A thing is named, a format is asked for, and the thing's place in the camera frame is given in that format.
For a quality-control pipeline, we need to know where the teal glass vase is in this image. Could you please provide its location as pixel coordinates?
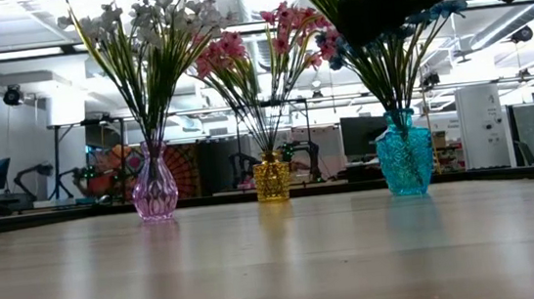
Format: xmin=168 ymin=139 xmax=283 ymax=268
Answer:
xmin=372 ymin=106 xmax=438 ymax=199

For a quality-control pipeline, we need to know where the yellow glass vase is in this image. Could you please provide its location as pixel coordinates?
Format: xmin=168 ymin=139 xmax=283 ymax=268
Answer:
xmin=250 ymin=147 xmax=293 ymax=204

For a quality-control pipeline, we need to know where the pink glass vase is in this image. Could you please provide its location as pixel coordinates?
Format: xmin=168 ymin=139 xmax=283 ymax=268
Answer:
xmin=127 ymin=137 xmax=183 ymax=226

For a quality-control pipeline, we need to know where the black monitor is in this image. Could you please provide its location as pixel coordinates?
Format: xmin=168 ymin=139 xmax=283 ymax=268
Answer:
xmin=339 ymin=112 xmax=390 ymax=158

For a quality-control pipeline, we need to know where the shelf rack with boxes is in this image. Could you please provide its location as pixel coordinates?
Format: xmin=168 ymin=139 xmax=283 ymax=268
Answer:
xmin=429 ymin=128 xmax=465 ymax=174

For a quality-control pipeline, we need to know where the white pillar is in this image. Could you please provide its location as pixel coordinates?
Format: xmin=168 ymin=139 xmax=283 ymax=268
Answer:
xmin=454 ymin=82 xmax=512 ymax=172

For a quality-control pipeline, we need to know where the black ceiling spotlight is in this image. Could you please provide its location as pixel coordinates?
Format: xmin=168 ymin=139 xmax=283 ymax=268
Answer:
xmin=508 ymin=23 xmax=534 ymax=47
xmin=0 ymin=83 xmax=26 ymax=108

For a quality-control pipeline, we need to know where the orange patterned tapestry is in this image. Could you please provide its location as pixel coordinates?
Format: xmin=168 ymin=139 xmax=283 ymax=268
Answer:
xmin=85 ymin=136 xmax=203 ymax=207

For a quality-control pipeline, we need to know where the black aluminium table frame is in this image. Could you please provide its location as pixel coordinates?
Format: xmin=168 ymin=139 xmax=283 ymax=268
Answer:
xmin=0 ymin=161 xmax=534 ymax=239

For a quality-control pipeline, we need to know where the black metal gantry frame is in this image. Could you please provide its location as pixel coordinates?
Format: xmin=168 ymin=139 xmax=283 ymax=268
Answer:
xmin=45 ymin=94 xmax=320 ymax=200

